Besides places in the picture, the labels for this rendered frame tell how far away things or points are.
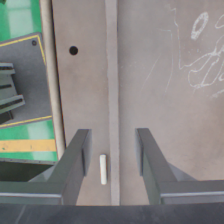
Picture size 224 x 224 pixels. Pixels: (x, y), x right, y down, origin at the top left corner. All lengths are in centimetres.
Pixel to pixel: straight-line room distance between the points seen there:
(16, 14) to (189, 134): 183
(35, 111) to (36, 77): 29
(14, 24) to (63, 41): 167
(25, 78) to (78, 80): 124
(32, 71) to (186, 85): 129
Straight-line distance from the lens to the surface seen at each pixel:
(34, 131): 196
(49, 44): 39
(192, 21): 28
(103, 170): 29
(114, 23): 24
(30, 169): 116
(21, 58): 149
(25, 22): 187
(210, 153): 33
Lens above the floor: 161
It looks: 75 degrees down
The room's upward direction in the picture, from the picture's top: 176 degrees counter-clockwise
